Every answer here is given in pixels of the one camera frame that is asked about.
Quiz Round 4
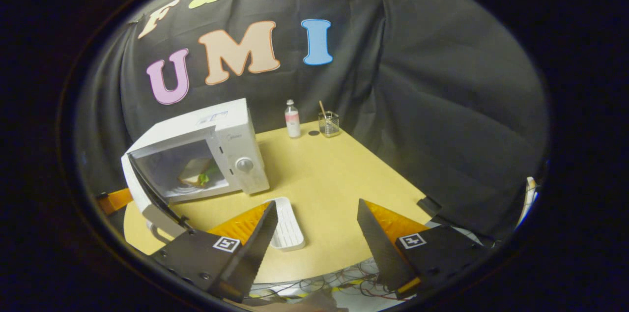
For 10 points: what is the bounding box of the clear bottle with pink label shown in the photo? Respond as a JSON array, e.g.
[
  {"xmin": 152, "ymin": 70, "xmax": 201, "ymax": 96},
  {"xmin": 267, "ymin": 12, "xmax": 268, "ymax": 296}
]
[{"xmin": 285, "ymin": 99, "xmax": 302, "ymax": 139}]

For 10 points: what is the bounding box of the white microwave oven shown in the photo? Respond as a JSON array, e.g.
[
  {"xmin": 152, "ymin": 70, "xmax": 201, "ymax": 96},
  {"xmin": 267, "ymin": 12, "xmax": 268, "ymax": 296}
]
[{"xmin": 121, "ymin": 98, "xmax": 270, "ymax": 239}]

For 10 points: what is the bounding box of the white plastic tray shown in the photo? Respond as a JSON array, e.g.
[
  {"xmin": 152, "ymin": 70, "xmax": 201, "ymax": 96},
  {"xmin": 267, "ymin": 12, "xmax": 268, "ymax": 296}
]
[{"xmin": 265, "ymin": 197, "xmax": 306, "ymax": 252}]

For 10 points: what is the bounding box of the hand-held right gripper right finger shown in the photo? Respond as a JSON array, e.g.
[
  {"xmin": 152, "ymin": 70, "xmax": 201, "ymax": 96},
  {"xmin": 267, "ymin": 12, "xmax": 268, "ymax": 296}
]
[{"xmin": 357, "ymin": 199, "xmax": 492, "ymax": 301}]

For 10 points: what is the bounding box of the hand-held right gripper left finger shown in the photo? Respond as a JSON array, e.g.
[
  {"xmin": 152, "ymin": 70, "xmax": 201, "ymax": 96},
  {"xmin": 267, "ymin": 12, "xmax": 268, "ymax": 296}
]
[{"xmin": 150, "ymin": 200, "xmax": 279, "ymax": 303}]

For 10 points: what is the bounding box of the clear glass cup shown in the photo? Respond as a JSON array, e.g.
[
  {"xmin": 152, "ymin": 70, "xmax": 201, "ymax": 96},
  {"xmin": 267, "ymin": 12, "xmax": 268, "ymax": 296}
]
[{"xmin": 317, "ymin": 111, "xmax": 341, "ymax": 138}]

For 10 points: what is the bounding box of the tangle of floor cables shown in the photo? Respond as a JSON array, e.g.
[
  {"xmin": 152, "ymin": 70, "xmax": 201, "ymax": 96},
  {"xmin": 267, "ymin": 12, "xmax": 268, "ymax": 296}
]
[{"xmin": 247, "ymin": 257, "xmax": 409, "ymax": 304}]

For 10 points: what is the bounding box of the black backdrop cloth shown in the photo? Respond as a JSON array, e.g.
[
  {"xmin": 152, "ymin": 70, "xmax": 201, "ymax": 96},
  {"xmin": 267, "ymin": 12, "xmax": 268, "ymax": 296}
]
[{"xmin": 74, "ymin": 0, "xmax": 550, "ymax": 242}]

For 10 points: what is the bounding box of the black table clamp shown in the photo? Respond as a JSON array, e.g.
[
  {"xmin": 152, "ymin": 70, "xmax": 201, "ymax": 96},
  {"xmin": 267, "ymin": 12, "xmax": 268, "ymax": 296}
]
[{"xmin": 416, "ymin": 196, "xmax": 442, "ymax": 216}]

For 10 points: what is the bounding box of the sandwich with green lettuce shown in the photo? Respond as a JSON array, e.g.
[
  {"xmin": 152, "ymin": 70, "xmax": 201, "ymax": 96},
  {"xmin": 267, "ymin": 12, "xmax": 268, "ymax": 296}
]
[{"xmin": 177, "ymin": 157, "xmax": 220, "ymax": 189}]

